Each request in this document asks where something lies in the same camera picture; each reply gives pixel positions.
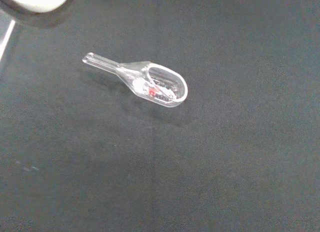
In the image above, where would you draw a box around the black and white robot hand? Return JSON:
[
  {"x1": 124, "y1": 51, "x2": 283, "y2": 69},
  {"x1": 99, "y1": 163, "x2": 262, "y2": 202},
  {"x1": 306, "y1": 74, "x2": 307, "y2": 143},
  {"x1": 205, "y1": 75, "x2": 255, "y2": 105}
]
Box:
[{"x1": 0, "y1": 0, "x2": 69, "y2": 14}]

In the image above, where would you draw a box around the clear glass weighing funnel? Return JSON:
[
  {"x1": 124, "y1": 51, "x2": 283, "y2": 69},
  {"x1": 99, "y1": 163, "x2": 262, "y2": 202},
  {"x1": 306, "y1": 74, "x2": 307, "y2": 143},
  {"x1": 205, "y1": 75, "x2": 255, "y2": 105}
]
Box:
[{"x1": 81, "y1": 51, "x2": 189, "y2": 109}]

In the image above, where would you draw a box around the black bench cloth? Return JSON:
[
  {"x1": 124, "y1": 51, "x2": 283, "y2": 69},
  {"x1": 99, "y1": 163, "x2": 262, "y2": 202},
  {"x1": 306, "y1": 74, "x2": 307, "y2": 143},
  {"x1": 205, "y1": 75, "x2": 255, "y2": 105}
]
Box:
[{"x1": 0, "y1": 0, "x2": 320, "y2": 232}]

